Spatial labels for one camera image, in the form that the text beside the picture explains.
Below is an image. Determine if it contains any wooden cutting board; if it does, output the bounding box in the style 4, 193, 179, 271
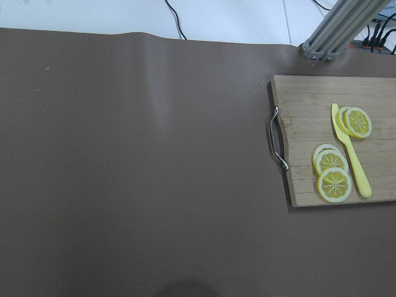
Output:
271, 75, 395, 207

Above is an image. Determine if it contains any lemon slice under middle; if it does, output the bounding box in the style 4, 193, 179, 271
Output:
312, 144, 341, 166

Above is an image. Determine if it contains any lemon slice under near knife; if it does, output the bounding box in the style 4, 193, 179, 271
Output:
336, 106, 351, 136

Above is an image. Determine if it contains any yellow plastic knife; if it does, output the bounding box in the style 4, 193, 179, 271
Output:
331, 103, 372, 198

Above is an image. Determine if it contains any power strip with plugs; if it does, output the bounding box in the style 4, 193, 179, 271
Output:
349, 17, 395, 56

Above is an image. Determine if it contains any metal board handle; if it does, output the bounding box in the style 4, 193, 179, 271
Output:
267, 106, 290, 172

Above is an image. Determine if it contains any black floor cable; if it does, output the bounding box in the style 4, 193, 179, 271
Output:
163, 0, 187, 40

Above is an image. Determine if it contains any aluminium frame post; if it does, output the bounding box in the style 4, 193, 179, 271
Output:
301, 0, 389, 62

